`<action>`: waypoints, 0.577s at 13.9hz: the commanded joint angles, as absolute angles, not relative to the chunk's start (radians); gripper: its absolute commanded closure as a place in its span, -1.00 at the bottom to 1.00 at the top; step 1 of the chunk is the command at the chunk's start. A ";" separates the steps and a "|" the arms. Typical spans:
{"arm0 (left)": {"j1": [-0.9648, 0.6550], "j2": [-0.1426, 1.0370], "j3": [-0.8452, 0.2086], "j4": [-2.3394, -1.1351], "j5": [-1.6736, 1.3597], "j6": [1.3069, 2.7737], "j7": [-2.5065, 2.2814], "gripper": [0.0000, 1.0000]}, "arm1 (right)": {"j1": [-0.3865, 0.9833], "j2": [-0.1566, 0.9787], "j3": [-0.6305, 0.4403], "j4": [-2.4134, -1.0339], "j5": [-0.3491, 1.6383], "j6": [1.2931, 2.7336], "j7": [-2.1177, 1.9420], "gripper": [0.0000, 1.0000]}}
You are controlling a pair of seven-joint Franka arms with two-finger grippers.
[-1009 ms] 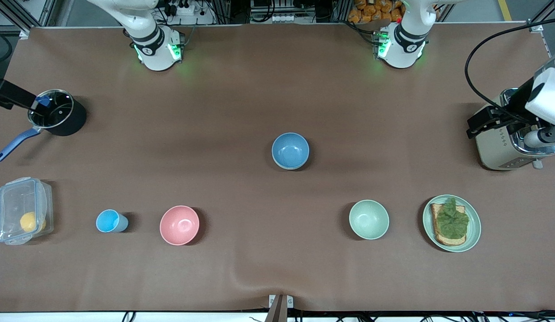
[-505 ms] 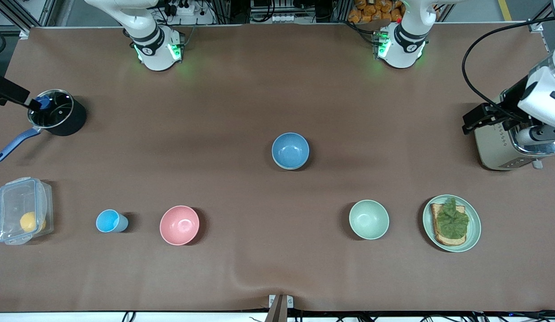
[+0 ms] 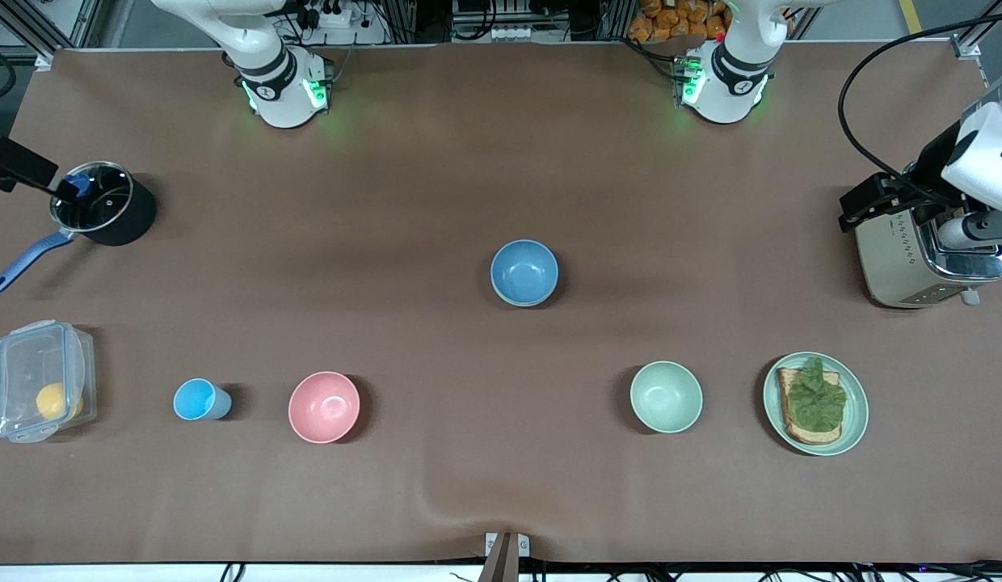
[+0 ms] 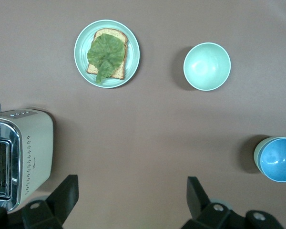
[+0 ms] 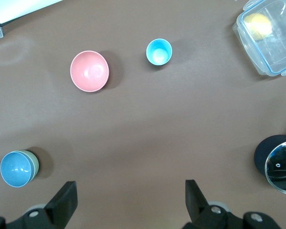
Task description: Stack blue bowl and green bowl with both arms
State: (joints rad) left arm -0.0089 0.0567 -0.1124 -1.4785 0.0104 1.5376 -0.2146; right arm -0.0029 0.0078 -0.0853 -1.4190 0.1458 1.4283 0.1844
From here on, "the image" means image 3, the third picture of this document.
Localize bag of orange fruits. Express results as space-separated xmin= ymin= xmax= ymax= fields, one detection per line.
xmin=628 ymin=0 xmax=732 ymax=43

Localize black saucepan with blue handle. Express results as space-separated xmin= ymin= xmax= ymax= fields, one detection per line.
xmin=0 ymin=161 xmax=158 ymax=294

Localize long white power strip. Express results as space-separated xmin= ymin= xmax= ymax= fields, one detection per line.
xmin=451 ymin=23 xmax=534 ymax=43

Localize blue plastic cup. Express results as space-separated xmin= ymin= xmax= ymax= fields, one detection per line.
xmin=173 ymin=378 xmax=233 ymax=422

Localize yellow lemon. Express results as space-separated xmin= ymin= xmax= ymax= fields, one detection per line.
xmin=36 ymin=382 xmax=84 ymax=421

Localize glass lid with blue knob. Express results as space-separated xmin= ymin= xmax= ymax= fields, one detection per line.
xmin=50 ymin=162 xmax=135 ymax=233

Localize brown table cloth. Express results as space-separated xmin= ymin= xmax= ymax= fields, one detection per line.
xmin=0 ymin=42 xmax=1002 ymax=565

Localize bread slice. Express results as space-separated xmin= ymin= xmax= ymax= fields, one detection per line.
xmin=777 ymin=368 xmax=843 ymax=446

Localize silver toaster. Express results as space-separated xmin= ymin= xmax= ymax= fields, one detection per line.
xmin=853 ymin=166 xmax=1002 ymax=310

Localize aluminium frame profile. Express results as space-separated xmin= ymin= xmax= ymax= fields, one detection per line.
xmin=954 ymin=0 xmax=1002 ymax=59
xmin=0 ymin=0 xmax=106 ymax=70

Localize light green bowl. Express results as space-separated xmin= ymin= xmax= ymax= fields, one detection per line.
xmin=490 ymin=239 xmax=560 ymax=309
xmin=629 ymin=361 xmax=704 ymax=434

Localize camera stand bracket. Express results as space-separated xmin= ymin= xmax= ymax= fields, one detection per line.
xmin=478 ymin=531 xmax=530 ymax=582

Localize white power strip with plugs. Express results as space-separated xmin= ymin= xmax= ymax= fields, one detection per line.
xmin=295 ymin=0 xmax=364 ymax=30

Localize pink bowl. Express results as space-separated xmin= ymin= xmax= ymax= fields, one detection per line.
xmin=288 ymin=371 xmax=361 ymax=445

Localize clear plastic lidded container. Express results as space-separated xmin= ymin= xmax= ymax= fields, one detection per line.
xmin=0 ymin=319 xmax=98 ymax=445

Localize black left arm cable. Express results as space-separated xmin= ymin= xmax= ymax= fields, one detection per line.
xmin=839 ymin=12 xmax=1002 ymax=207

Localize light green plate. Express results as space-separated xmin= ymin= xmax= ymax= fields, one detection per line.
xmin=763 ymin=352 xmax=870 ymax=458

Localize green lettuce leaf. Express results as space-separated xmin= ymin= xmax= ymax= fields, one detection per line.
xmin=787 ymin=357 xmax=848 ymax=433

